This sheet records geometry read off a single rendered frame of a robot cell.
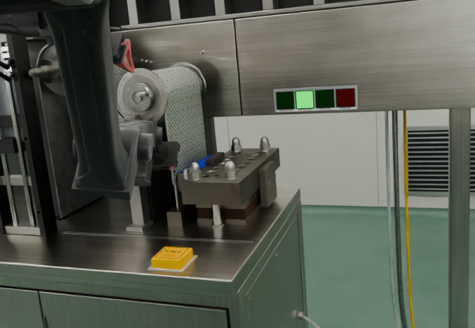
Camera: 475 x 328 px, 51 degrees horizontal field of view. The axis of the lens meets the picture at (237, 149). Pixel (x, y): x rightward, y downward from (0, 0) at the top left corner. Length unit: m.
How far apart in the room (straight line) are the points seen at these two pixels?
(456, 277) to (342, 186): 2.29
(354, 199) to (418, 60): 2.65
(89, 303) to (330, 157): 2.94
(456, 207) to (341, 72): 0.58
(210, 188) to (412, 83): 0.64
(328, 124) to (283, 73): 2.41
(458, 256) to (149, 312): 1.03
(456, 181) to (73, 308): 1.18
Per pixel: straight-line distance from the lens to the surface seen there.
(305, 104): 1.52
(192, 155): 1.46
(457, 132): 1.68
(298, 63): 1.52
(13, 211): 1.52
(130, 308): 1.22
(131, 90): 1.33
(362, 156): 3.94
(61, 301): 1.33
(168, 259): 1.11
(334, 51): 1.50
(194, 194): 1.29
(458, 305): 1.88
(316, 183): 4.05
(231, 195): 1.26
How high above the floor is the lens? 1.36
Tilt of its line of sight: 12 degrees down
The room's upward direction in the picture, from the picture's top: 5 degrees counter-clockwise
